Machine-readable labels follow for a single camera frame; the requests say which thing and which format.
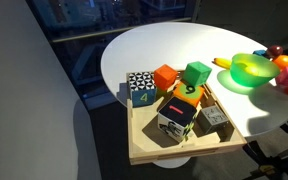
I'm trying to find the round orange fruit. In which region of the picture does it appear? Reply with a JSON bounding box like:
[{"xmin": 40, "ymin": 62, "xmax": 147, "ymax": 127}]
[{"xmin": 272, "ymin": 55, "xmax": 288, "ymax": 70}]

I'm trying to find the black clamp with blue grip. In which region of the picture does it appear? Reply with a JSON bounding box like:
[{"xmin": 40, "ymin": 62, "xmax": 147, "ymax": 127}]
[{"xmin": 243, "ymin": 121, "xmax": 288, "ymax": 180}]

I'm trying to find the blue number four cube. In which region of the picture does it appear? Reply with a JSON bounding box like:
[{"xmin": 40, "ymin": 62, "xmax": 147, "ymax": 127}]
[{"xmin": 128, "ymin": 72, "xmax": 157, "ymax": 107}]

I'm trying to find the green cube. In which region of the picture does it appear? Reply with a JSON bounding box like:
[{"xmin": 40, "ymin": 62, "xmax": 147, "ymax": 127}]
[{"xmin": 183, "ymin": 61, "xmax": 212, "ymax": 86}]

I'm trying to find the teal blue block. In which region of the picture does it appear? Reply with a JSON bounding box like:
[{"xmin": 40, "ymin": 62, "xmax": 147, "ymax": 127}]
[{"xmin": 252, "ymin": 50, "xmax": 270, "ymax": 59}]

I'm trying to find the green translucent plastic bowl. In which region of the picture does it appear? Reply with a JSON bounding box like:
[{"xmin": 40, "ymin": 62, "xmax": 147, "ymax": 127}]
[{"xmin": 230, "ymin": 53, "xmax": 280, "ymax": 87}]

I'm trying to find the dark red plum toy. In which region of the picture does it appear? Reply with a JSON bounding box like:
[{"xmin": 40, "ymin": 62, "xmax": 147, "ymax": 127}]
[{"xmin": 266, "ymin": 45, "xmax": 283, "ymax": 59}]

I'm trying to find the wooden tray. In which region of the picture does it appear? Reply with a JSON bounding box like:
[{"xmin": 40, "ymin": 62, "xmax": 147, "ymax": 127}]
[{"xmin": 127, "ymin": 84, "xmax": 246, "ymax": 165}]

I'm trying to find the grey patterned cube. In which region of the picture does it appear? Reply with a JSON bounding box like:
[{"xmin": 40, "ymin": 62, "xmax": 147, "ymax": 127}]
[{"xmin": 197, "ymin": 106, "xmax": 228, "ymax": 134}]

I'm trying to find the yellow banana toy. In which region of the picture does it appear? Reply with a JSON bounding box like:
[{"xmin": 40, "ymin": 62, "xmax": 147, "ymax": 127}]
[{"xmin": 213, "ymin": 58, "xmax": 232, "ymax": 69}]

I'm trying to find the black and white cube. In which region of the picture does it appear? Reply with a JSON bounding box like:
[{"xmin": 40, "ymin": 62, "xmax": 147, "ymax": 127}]
[{"xmin": 158, "ymin": 97, "xmax": 197, "ymax": 142}]

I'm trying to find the white table pedestal base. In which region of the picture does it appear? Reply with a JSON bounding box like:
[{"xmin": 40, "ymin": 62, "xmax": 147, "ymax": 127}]
[{"xmin": 154, "ymin": 157, "xmax": 190, "ymax": 169}]

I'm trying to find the orange number nine cube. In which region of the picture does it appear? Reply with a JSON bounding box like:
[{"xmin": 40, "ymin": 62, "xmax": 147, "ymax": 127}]
[{"xmin": 173, "ymin": 81, "xmax": 205, "ymax": 107}]

